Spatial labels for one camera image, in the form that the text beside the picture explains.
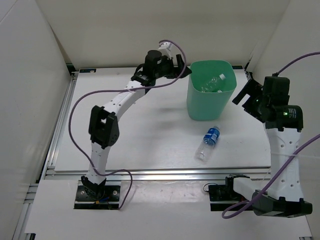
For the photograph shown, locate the green plastic bin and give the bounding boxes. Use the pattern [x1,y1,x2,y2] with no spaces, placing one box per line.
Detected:
[186,60,237,121]

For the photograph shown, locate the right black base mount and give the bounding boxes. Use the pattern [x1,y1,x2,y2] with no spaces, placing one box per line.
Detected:
[202,174,250,212]

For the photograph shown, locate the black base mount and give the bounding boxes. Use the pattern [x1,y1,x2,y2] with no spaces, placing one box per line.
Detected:
[73,176,121,210]
[202,174,250,212]

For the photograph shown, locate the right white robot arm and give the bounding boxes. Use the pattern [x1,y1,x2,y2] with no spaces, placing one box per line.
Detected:
[221,76,314,219]

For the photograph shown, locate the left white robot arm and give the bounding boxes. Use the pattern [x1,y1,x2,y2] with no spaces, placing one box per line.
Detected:
[81,50,192,200]

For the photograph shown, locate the blue label plastic bottle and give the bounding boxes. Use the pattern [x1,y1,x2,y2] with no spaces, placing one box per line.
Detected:
[195,125,221,162]

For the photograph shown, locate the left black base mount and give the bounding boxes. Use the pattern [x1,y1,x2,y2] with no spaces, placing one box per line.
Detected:
[73,176,121,210]

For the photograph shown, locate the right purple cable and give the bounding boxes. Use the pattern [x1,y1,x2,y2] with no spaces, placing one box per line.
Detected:
[221,51,320,220]

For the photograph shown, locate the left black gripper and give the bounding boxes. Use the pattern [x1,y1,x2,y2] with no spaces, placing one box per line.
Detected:
[152,54,190,79]

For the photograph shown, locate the clear bottle white cap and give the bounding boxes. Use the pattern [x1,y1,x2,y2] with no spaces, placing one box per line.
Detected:
[200,74,226,93]

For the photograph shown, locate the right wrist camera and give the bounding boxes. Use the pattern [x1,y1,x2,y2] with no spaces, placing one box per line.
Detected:
[262,76,290,106]

